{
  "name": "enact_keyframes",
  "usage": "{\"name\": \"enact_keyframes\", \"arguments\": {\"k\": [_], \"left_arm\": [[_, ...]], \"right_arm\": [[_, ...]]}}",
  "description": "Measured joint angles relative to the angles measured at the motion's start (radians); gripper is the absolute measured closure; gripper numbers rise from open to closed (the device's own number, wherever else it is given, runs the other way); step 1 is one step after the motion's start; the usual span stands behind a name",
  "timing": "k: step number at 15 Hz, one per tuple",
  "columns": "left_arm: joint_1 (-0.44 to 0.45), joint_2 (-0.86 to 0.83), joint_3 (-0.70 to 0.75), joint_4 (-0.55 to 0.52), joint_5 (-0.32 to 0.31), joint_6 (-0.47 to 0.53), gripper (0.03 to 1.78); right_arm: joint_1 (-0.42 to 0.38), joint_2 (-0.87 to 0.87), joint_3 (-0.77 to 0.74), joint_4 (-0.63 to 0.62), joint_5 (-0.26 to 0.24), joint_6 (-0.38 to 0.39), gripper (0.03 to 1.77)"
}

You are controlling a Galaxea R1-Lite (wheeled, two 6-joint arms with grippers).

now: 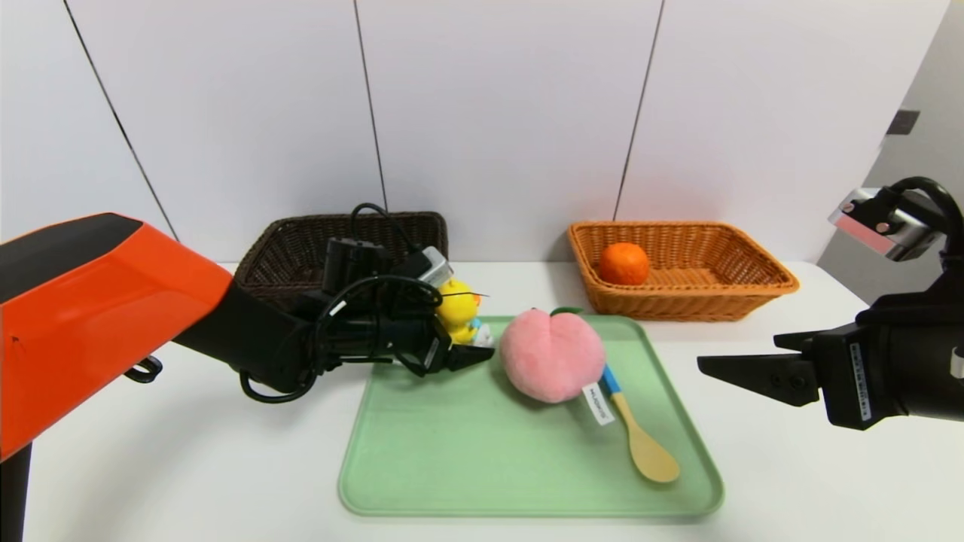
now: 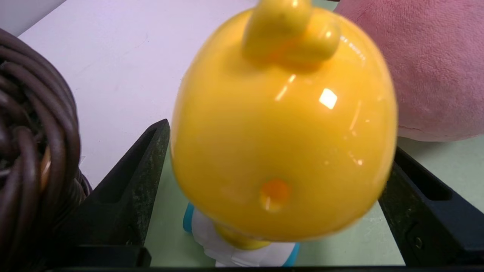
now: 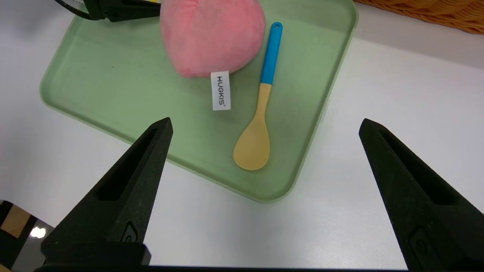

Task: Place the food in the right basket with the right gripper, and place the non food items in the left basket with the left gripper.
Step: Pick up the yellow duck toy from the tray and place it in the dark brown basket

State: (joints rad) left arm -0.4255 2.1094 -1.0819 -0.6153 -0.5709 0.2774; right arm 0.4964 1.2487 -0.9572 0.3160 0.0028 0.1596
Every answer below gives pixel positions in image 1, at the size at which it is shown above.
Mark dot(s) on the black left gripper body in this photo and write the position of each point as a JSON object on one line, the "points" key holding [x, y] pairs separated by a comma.
{"points": [[434, 352]]}

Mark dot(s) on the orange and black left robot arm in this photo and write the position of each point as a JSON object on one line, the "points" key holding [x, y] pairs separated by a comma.
{"points": [[90, 316]]}

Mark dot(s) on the dark brown wicker basket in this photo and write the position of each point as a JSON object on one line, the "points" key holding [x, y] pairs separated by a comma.
{"points": [[294, 241]]}

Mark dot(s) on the green plastic tray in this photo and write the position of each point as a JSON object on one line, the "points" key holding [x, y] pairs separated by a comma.
{"points": [[489, 452]]}

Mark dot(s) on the yellow duck toy car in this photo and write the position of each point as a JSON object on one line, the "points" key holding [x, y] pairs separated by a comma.
{"points": [[458, 305]]}

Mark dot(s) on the small black wall fixture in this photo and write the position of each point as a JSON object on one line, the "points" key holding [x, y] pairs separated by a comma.
{"points": [[904, 122]]}

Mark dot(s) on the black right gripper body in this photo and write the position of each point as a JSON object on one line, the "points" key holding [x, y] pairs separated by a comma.
{"points": [[849, 379]]}

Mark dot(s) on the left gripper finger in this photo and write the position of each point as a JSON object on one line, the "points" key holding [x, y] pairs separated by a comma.
{"points": [[463, 357]]}

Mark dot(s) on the orange fruit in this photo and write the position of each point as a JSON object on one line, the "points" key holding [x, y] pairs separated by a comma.
{"points": [[623, 263]]}

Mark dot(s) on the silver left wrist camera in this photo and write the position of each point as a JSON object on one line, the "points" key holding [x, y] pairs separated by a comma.
{"points": [[435, 267]]}

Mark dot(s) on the orange wicker basket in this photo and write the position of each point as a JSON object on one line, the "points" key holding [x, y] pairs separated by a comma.
{"points": [[678, 301]]}

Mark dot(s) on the pink plush peach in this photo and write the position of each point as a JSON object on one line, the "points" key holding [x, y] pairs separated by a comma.
{"points": [[551, 357]]}

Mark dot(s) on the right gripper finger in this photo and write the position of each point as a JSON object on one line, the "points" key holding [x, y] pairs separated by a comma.
{"points": [[761, 373], [798, 341]]}

